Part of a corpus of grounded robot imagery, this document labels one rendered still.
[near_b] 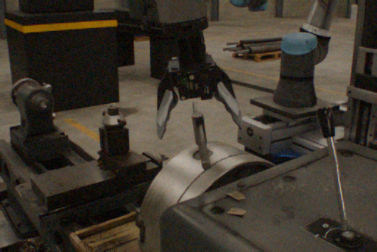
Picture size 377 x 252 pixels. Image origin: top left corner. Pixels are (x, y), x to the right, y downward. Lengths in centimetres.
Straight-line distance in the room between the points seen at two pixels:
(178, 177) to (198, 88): 20
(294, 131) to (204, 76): 82
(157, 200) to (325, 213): 32
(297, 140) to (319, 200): 78
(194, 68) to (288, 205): 24
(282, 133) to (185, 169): 65
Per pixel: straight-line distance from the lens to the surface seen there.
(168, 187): 76
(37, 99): 178
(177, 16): 61
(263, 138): 131
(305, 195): 62
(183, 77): 63
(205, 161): 53
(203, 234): 53
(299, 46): 137
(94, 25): 550
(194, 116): 74
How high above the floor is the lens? 154
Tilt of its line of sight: 19 degrees down
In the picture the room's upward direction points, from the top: straight up
